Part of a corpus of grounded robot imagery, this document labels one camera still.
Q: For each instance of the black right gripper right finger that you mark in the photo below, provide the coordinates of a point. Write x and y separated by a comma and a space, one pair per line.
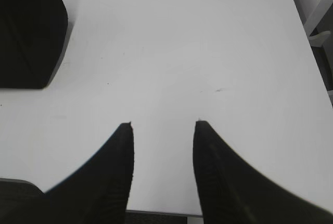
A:
231, 191

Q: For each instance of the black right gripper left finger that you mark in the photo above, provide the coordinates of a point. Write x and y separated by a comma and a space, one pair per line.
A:
98, 192

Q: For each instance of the black canvas bag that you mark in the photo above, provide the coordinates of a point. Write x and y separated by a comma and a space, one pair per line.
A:
33, 33

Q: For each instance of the white table leg frame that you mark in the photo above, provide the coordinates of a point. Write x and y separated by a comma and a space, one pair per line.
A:
316, 17

